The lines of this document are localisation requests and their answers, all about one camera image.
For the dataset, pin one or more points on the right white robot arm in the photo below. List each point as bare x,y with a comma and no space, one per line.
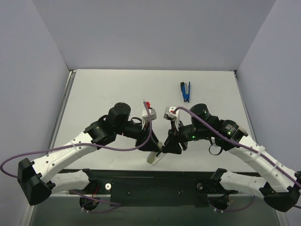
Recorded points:
278,185

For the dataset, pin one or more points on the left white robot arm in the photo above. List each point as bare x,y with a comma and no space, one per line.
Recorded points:
41,177

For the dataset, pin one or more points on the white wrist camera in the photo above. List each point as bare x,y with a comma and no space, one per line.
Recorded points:
172,115
148,113

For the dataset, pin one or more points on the blue stapler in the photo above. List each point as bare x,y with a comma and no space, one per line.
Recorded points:
185,90

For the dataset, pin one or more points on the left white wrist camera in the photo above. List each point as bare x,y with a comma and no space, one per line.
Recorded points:
148,113

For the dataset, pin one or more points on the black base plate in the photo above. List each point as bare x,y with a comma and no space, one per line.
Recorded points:
154,188

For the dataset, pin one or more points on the beige stapler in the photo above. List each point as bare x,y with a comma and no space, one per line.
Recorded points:
154,157

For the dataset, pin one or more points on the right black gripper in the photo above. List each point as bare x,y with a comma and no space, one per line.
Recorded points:
175,139

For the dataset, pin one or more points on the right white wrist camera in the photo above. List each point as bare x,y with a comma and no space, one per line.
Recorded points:
172,115

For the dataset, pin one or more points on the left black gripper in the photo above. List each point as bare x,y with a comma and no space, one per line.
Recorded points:
146,140

